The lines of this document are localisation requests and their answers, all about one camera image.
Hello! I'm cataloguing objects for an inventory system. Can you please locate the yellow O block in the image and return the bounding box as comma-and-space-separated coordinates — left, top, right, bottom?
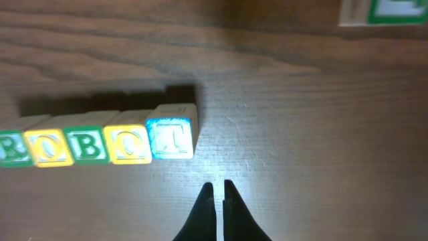
23, 113, 84, 167
103, 110, 152, 165

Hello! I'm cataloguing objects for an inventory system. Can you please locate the blue T wooden block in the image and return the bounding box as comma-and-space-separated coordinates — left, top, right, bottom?
145, 103, 199, 160

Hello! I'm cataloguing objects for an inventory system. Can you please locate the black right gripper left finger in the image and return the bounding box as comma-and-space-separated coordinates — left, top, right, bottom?
173, 182, 217, 241

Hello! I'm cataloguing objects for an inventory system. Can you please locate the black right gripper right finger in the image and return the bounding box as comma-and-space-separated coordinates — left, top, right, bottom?
223, 179, 271, 241

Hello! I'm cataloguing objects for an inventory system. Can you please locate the green J block front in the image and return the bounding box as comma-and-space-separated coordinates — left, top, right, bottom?
338, 0, 427, 27

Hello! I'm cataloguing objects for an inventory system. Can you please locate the green B wooden block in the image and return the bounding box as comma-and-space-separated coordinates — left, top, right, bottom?
63, 110, 119, 165

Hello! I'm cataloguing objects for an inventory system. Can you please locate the green R wooden block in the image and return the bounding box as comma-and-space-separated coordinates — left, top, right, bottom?
1, 114, 51, 168

